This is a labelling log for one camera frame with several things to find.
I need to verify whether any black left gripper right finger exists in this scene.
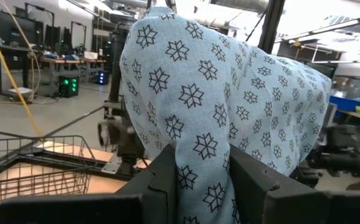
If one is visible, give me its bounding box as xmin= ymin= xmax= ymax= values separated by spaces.
xmin=229 ymin=144 xmax=329 ymax=224

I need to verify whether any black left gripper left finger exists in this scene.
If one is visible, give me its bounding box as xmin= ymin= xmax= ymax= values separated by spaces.
xmin=115 ymin=144 xmax=178 ymax=224

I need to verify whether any light blue snowflake-print cloth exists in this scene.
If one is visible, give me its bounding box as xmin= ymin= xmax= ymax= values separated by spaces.
xmin=119 ymin=6 xmax=333 ymax=224

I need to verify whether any blue plastic bin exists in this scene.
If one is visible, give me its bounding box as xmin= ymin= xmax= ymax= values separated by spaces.
xmin=329 ymin=95 xmax=360 ymax=118

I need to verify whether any black box with blue lights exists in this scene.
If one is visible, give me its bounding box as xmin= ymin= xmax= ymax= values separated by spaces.
xmin=97 ymin=70 xmax=110 ymax=86

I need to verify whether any black computer with green lights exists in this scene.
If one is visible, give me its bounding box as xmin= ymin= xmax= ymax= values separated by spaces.
xmin=57 ymin=75 xmax=80 ymax=98

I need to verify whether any wooden workbench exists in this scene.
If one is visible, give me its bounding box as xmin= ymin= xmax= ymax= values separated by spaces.
xmin=39 ymin=55 xmax=107 ymax=84

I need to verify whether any white flat floor item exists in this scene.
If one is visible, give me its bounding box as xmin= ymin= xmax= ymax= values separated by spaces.
xmin=7 ymin=86 xmax=34 ymax=96

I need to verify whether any black office desk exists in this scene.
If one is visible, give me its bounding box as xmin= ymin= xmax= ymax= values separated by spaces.
xmin=0 ymin=44 xmax=33 ymax=96

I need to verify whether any black computer monitor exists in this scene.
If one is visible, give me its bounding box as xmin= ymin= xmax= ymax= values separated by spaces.
xmin=0 ymin=9 xmax=38 ymax=48

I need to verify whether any black aluminium table frame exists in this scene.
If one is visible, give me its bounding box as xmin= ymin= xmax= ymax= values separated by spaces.
xmin=0 ymin=105 xmax=137 ymax=183

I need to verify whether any black wire basket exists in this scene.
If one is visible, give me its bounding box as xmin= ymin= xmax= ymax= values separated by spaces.
xmin=0 ymin=128 xmax=97 ymax=224

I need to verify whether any black vertical frame post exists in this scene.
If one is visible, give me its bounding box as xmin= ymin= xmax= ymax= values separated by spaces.
xmin=257 ymin=0 xmax=287 ymax=54

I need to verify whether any yellow hanging cable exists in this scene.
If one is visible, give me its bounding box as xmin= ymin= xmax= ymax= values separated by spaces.
xmin=0 ymin=2 xmax=44 ymax=138

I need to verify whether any beige hanging cable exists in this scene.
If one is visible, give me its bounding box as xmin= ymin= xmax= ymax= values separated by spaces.
xmin=0 ymin=0 xmax=41 ymax=102

